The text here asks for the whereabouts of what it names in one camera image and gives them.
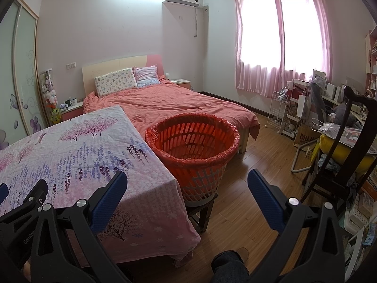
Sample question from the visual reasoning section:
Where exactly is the pink window curtain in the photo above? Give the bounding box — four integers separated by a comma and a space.
233, 0, 335, 98

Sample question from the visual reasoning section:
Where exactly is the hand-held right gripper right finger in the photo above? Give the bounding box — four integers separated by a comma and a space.
247, 169, 345, 283

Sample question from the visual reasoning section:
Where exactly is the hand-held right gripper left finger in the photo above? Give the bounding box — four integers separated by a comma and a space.
29, 170, 130, 283

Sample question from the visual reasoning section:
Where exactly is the yellow cushion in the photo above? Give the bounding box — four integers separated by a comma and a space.
320, 134, 377, 168

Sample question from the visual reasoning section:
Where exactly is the dark wooden chair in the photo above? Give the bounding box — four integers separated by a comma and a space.
300, 85, 377, 221

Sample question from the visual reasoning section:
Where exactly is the brown paper bag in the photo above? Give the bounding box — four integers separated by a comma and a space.
295, 124, 320, 151

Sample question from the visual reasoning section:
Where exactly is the cluttered white desk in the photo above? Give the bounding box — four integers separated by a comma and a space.
291, 78, 369, 124

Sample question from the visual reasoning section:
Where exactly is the pink and white nightstand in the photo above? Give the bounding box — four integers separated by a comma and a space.
60, 102, 84, 122

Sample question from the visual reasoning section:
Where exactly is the white paper shopping bag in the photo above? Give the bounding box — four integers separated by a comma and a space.
296, 94, 310, 118

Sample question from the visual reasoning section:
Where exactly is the white wire rack trolley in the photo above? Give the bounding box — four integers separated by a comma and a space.
266, 90, 287, 132

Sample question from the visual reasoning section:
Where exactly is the white shelf cart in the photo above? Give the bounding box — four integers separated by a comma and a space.
283, 94, 310, 140

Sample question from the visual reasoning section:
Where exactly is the small pink nightstand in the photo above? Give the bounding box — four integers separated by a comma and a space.
170, 79, 192, 89

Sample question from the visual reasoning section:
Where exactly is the white metal tube frame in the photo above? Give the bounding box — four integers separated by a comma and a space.
291, 140, 319, 174

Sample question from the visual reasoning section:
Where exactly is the orange plastic laundry basket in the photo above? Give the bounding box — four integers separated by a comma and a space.
153, 113, 240, 208

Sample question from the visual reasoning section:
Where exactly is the pink duvet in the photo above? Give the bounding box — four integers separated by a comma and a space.
83, 78, 260, 142

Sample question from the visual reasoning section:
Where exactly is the wall bookshelf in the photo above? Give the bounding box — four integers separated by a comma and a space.
365, 29, 377, 101

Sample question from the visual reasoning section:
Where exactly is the floral printed tablecloth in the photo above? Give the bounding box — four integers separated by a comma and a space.
0, 104, 201, 267

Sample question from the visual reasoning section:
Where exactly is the wardrobe with flower doors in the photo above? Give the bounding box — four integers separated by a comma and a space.
0, 0, 49, 151

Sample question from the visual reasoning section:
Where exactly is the person's leg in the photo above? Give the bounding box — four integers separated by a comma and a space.
210, 249, 251, 283

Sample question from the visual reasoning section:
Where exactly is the wooden bed frame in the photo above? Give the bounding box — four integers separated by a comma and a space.
238, 125, 260, 154

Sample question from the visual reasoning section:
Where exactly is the white air conditioner pipe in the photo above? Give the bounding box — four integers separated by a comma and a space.
193, 5, 210, 38

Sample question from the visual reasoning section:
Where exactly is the clear tube of plush toys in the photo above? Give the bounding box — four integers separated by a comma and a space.
40, 69, 61, 124

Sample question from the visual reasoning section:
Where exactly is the dark wooden stool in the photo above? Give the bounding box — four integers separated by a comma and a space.
185, 193, 220, 233

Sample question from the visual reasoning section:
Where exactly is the beige bed headboard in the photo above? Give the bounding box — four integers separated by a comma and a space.
82, 54, 161, 95

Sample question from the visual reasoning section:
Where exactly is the pink striped pillow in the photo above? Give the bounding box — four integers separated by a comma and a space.
133, 66, 161, 88

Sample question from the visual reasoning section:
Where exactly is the floral print pillow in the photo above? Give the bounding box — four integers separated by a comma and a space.
94, 68, 138, 98

